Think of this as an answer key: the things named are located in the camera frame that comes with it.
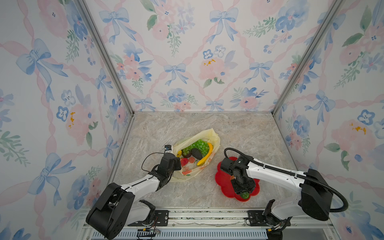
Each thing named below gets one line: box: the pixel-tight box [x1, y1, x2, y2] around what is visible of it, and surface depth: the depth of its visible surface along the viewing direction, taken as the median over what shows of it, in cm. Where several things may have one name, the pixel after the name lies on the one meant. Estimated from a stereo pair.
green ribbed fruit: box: [241, 192, 250, 199], surface depth 75 cm
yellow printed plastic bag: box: [170, 128, 221, 182], surface depth 92 cm
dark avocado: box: [191, 148, 203, 160], surface depth 95 cm
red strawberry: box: [181, 158, 189, 167], surface depth 92 cm
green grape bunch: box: [181, 139, 210, 157], surface depth 97 cm
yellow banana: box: [197, 142, 214, 166], surface depth 95 cm
